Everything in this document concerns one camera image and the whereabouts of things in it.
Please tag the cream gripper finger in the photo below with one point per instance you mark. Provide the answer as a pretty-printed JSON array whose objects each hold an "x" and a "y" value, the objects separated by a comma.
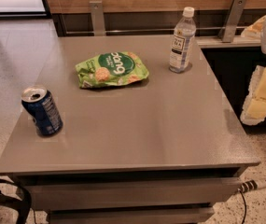
[
  {"x": 254, "y": 107},
  {"x": 254, "y": 30}
]

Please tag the clear plastic water bottle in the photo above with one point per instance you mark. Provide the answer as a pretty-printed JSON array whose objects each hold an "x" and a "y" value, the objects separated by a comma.
[{"x": 183, "y": 38}]

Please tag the blue pepsi can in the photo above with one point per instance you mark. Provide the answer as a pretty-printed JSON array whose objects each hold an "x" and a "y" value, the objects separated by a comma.
[{"x": 39, "y": 103}]

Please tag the white power strip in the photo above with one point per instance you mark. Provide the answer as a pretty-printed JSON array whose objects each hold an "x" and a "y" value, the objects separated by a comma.
[{"x": 253, "y": 185}]

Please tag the green snack chip bag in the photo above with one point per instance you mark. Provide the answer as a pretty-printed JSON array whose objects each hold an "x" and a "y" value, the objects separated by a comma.
[{"x": 112, "y": 69}]

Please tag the grey drawer cabinet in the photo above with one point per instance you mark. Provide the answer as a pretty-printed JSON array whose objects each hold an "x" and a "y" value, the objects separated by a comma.
[{"x": 169, "y": 127}]

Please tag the lower grey drawer front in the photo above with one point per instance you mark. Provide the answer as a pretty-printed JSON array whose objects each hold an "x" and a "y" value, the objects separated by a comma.
[{"x": 154, "y": 216}]

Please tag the grey drawer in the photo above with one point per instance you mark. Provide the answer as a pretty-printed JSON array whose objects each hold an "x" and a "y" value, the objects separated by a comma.
[
  {"x": 154, "y": 216},
  {"x": 133, "y": 193}
]

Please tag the upper grey drawer front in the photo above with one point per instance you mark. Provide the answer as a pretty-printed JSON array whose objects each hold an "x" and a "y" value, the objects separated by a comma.
[{"x": 133, "y": 193}]

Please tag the horizontal metal rail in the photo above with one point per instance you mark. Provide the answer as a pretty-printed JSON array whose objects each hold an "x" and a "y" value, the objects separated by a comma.
[{"x": 206, "y": 31}]

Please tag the right metal bracket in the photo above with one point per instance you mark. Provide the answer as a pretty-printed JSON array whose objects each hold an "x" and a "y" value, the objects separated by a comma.
[{"x": 228, "y": 31}]

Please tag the metal bracket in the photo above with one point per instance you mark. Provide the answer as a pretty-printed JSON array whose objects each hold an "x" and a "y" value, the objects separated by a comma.
[
  {"x": 228, "y": 31},
  {"x": 97, "y": 18}
]

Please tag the left metal bracket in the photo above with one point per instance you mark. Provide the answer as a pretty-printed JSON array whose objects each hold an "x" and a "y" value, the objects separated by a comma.
[{"x": 97, "y": 18}]

